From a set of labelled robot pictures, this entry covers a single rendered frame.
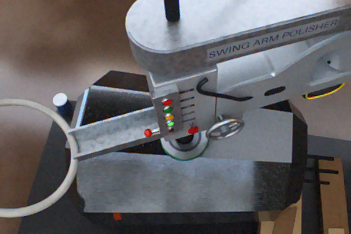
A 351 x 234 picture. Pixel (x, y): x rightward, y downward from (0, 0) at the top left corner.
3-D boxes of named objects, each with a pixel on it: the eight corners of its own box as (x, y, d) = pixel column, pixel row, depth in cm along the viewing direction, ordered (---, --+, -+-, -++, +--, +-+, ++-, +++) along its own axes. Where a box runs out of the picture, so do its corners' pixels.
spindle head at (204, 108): (234, 75, 170) (244, 1, 129) (253, 120, 161) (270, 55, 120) (151, 98, 166) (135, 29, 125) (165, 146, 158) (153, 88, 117)
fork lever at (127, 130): (229, 84, 173) (230, 77, 168) (245, 123, 165) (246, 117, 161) (68, 127, 163) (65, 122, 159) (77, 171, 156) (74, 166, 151)
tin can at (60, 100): (72, 101, 291) (67, 92, 279) (71, 113, 287) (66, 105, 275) (59, 102, 291) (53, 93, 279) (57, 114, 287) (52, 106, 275)
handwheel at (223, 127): (234, 112, 160) (238, 94, 146) (243, 135, 156) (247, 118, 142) (198, 123, 158) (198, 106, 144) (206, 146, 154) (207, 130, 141)
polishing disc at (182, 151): (156, 154, 180) (155, 154, 179) (166, 112, 189) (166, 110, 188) (203, 162, 179) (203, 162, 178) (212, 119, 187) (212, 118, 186)
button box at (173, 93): (180, 124, 146) (176, 84, 120) (183, 130, 145) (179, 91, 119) (159, 130, 146) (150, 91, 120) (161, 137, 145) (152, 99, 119)
